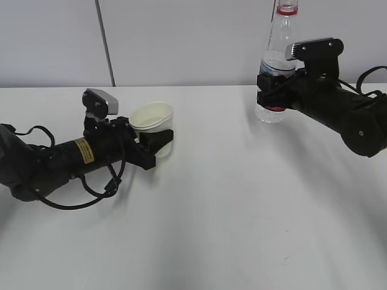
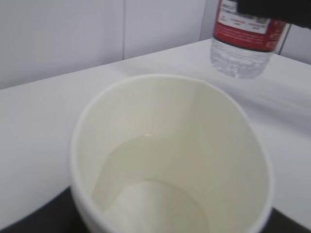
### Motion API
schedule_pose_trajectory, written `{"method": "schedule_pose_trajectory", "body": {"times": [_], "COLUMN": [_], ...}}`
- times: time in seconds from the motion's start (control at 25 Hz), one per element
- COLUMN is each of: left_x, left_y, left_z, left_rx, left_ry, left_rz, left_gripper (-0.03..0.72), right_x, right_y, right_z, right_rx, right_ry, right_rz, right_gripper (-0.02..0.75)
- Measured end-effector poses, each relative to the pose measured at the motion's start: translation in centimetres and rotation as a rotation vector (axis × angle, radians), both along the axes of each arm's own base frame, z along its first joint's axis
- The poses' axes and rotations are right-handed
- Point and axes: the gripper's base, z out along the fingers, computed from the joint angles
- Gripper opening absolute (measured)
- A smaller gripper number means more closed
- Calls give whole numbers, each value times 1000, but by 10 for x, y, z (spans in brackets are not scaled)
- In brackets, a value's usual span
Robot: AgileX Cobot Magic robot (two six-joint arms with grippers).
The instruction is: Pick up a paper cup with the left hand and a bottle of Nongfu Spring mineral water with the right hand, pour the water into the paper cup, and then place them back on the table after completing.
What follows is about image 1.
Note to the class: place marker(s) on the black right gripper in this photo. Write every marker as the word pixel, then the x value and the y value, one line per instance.
pixel 281 92

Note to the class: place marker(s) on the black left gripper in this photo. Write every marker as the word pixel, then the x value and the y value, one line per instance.
pixel 115 140

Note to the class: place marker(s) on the white paper cup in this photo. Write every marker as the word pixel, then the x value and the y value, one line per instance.
pixel 152 117

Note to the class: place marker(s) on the Nongfu Spring water bottle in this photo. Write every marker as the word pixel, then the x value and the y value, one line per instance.
pixel 283 32

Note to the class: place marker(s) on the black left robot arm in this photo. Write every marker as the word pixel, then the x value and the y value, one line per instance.
pixel 28 169

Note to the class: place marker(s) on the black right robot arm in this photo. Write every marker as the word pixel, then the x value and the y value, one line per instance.
pixel 317 92

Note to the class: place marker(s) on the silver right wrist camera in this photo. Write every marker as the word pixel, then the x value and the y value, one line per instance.
pixel 307 50

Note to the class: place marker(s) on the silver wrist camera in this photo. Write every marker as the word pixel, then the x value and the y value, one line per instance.
pixel 100 103
pixel 307 50

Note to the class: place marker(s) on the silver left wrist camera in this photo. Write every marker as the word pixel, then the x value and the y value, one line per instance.
pixel 100 103

